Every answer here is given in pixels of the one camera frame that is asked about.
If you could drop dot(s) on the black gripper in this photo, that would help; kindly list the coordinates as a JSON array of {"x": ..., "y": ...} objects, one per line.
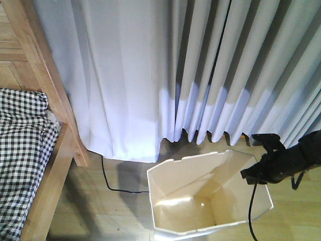
[{"x": 267, "y": 169}]

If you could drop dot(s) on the white plastic trash bin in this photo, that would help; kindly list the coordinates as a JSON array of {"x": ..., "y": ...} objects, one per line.
[{"x": 201, "y": 194}]

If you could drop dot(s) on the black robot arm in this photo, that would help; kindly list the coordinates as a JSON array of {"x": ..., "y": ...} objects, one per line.
[{"x": 305, "y": 155}]

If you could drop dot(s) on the white curtain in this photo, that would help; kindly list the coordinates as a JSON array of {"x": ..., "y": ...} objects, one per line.
[{"x": 140, "y": 72}]

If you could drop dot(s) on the black white checkered bedding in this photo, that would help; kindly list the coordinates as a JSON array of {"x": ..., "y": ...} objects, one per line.
[{"x": 28, "y": 138}]

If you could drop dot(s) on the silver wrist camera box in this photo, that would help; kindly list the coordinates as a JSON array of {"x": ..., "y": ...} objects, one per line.
[{"x": 261, "y": 139}]

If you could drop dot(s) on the wooden bed frame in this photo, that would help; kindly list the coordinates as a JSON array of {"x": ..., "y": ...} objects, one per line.
[{"x": 27, "y": 64}]

